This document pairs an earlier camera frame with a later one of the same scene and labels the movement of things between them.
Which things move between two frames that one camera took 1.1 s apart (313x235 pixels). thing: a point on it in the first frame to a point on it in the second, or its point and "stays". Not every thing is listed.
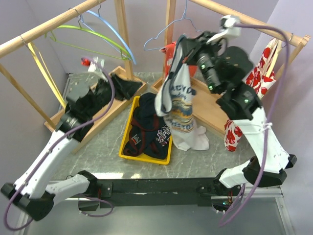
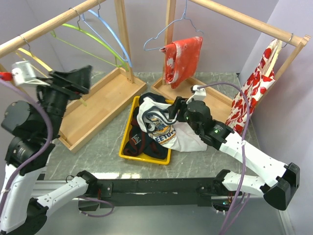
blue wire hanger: [184, 17] stays
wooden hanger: [274, 58] stays
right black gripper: [188, 45] to [179, 103]
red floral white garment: [257, 81] stays
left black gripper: [124, 89] to [74, 82]
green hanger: [80, 27] to [99, 40]
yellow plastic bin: [145, 158] stays
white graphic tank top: [173, 100] to [178, 136]
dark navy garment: [149, 135] stays
